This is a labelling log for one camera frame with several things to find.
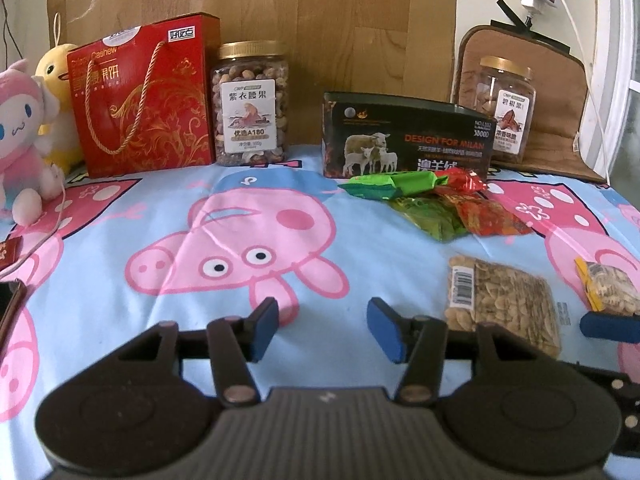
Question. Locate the wooden headboard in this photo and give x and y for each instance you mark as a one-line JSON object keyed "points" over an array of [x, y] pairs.
{"points": [[325, 20]]}

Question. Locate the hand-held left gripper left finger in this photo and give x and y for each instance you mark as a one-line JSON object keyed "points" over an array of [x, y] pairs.
{"points": [[262, 332]]}

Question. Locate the dark green snack packet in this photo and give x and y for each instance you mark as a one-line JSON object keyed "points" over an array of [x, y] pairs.
{"points": [[430, 217]]}

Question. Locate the small red snack packet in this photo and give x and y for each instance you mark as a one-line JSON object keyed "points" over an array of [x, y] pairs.
{"points": [[462, 180]]}

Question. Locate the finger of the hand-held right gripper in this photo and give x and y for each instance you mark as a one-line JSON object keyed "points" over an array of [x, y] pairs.
{"points": [[627, 394], [607, 327]]}

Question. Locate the clear bag of seeds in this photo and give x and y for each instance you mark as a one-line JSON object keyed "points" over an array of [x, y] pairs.
{"points": [[510, 300]]}

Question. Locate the clipped bag of seeds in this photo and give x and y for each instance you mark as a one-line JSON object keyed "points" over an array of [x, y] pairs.
{"points": [[617, 287]]}

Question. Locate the brown seat cushion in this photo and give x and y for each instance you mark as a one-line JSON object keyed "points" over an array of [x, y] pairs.
{"points": [[560, 110]]}

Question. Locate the yellow bag clip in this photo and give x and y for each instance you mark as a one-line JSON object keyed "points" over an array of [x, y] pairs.
{"points": [[589, 285]]}

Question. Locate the white door frame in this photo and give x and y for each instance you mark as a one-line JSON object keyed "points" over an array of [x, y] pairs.
{"points": [[622, 60]]}

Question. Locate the small red card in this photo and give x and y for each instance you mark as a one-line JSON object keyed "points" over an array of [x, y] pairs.
{"points": [[7, 252]]}

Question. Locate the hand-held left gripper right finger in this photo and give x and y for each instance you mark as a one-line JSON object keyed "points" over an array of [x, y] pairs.
{"points": [[384, 332]]}

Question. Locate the dark brown object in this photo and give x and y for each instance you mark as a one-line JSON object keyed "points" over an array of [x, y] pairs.
{"points": [[10, 305]]}

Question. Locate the bright green snack packet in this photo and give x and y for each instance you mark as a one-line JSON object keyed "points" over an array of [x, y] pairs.
{"points": [[385, 185]]}

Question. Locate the black tin box with sheep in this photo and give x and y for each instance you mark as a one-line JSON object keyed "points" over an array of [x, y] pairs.
{"points": [[415, 135]]}

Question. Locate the gold lid pecan jar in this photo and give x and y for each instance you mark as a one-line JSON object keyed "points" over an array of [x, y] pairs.
{"points": [[500, 110]]}

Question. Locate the yellow plush duck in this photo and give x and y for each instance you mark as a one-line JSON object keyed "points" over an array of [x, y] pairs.
{"points": [[55, 70]]}

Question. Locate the pink plush toy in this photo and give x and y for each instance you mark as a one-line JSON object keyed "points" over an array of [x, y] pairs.
{"points": [[22, 125]]}

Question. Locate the red gift box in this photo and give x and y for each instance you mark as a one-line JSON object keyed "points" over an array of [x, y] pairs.
{"points": [[150, 110]]}

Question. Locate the orange red snack packet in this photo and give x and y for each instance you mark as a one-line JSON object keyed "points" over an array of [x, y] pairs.
{"points": [[492, 217]]}

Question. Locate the pig printed blue blanket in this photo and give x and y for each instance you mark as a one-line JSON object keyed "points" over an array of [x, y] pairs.
{"points": [[150, 210]]}

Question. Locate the gold lid cashew jar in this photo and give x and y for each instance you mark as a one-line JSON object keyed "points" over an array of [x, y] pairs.
{"points": [[250, 110]]}

